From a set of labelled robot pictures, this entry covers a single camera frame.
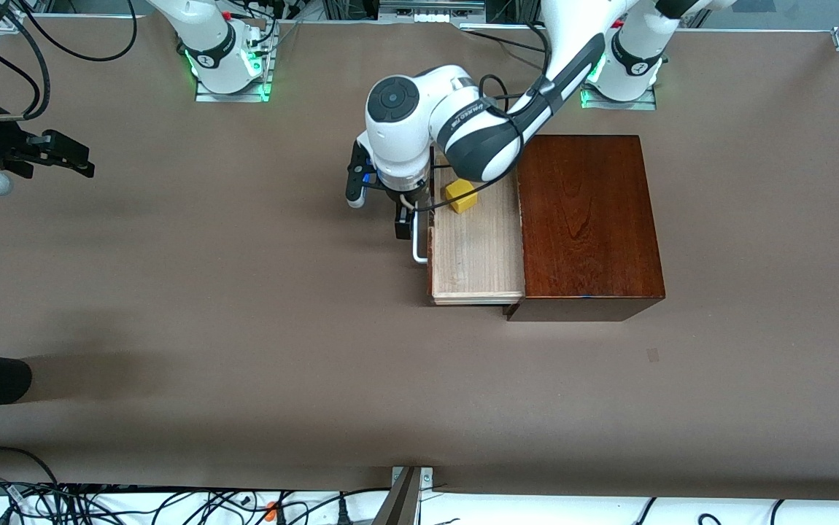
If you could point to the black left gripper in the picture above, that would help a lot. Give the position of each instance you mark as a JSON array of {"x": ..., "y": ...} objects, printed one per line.
[{"x": 397, "y": 197}]

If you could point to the yellow wooden block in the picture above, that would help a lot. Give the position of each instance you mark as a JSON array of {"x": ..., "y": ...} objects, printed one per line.
[{"x": 461, "y": 197}]

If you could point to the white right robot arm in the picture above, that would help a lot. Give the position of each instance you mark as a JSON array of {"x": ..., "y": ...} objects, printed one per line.
[{"x": 204, "y": 33}]

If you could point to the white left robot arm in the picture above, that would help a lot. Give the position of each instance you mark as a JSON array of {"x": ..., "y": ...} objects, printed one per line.
[{"x": 405, "y": 124}]

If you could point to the dark red-brown wooden cabinet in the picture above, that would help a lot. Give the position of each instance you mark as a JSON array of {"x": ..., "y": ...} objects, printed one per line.
[{"x": 594, "y": 219}]

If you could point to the grey power strip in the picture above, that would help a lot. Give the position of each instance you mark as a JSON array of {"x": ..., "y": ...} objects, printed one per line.
[{"x": 430, "y": 9}]

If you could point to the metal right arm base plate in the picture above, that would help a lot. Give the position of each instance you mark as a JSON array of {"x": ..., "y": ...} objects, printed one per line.
[{"x": 233, "y": 97}]

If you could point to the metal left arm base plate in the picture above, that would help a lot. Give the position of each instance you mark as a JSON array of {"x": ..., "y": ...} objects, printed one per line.
[{"x": 613, "y": 104}]

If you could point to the metal table edge bracket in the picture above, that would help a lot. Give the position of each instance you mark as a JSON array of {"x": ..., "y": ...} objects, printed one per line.
[{"x": 403, "y": 496}]

